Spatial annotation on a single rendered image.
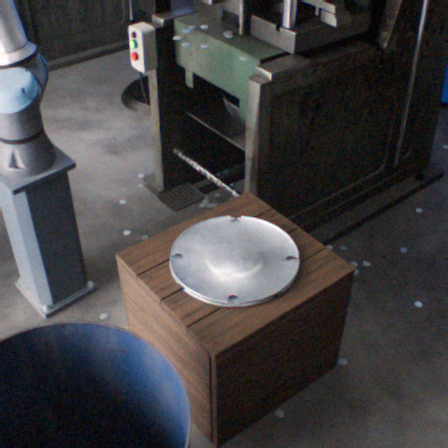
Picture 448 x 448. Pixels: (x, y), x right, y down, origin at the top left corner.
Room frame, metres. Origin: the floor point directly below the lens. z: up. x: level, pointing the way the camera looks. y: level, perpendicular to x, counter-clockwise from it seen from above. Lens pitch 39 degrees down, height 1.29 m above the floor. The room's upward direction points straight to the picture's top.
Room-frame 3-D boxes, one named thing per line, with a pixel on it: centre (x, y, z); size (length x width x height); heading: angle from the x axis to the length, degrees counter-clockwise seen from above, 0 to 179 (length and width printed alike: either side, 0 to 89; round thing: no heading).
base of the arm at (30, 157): (1.30, 0.50, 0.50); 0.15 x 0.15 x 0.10
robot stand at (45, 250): (1.30, 0.50, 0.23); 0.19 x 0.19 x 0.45; 42
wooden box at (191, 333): (1.03, -0.03, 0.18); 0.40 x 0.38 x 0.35; 128
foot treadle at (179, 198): (1.69, -0.06, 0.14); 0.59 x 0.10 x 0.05; 128
